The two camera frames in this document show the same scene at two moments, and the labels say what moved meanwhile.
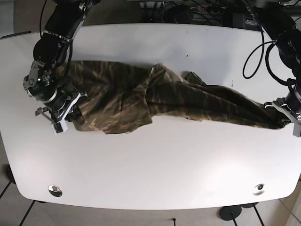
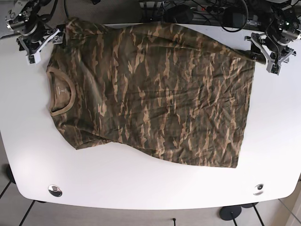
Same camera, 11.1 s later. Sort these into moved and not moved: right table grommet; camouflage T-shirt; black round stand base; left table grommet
Moved: camouflage T-shirt
Not moved: black round stand base; left table grommet; right table grommet
